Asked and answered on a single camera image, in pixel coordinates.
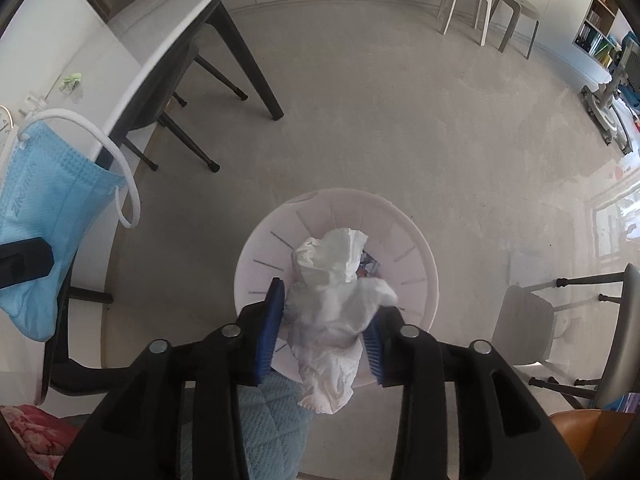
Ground teal quilted clothing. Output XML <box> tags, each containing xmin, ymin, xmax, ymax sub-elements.
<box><xmin>180</xmin><ymin>375</ymin><xmax>311</xmax><ymax>480</ymax></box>

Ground black table leg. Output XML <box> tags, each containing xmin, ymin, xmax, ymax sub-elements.
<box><xmin>202</xmin><ymin>0</ymin><xmax>285</xmax><ymax>122</ymax></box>

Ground black chair frame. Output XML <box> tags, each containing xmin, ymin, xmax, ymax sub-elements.
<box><xmin>42</xmin><ymin>260</ymin><xmax>131</xmax><ymax>398</ymax></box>

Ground blue face mask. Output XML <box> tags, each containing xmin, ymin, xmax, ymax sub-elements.
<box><xmin>0</xmin><ymin>110</ymin><xmax>142</xmax><ymax>343</ymax></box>

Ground white trash bin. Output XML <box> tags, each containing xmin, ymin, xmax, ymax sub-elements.
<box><xmin>234</xmin><ymin>188</ymin><xmax>440</xmax><ymax>361</ymax></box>

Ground person's floral clothing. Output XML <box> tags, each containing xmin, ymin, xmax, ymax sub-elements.
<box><xmin>0</xmin><ymin>405</ymin><xmax>91</xmax><ymax>480</ymax></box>

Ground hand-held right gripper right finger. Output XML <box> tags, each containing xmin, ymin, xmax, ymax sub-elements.
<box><xmin>362</xmin><ymin>305</ymin><xmax>586</xmax><ymax>480</ymax></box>

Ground grey stool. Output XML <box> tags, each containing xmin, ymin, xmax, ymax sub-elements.
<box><xmin>490</xmin><ymin>0</ymin><xmax>542</xmax><ymax>60</ymax></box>

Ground light grey chair black legs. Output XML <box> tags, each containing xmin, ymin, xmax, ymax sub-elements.
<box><xmin>492</xmin><ymin>262</ymin><xmax>640</xmax><ymax>411</ymax></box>

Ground white tissue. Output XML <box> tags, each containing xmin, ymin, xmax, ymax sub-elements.
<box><xmin>277</xmin><ymin>228</ymin><xmax>399</xmax><ymax>415</ymax></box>

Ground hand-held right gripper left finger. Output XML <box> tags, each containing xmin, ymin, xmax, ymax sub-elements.
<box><xmin>54</xmin><ymin>277</ymin><xmax>286</xmax><ymax>480</ymax></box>

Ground grey floor stand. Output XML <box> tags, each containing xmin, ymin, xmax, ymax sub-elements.
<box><xmin>580</xmin><ymin>32</ymin><xmax>640</xmax><ymax>156</ymax></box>

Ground bookshelf with books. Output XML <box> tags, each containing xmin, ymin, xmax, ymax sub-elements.
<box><xmin>572</xmin><ymin>0</ymin><xmax>633</xmax><ymax>68</ymax></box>

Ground brown leather chair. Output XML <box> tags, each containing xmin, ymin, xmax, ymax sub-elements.
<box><xmin>547</xmin><ymin>407</ymin><xmax>633</xmax><ymax>480</ymax></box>

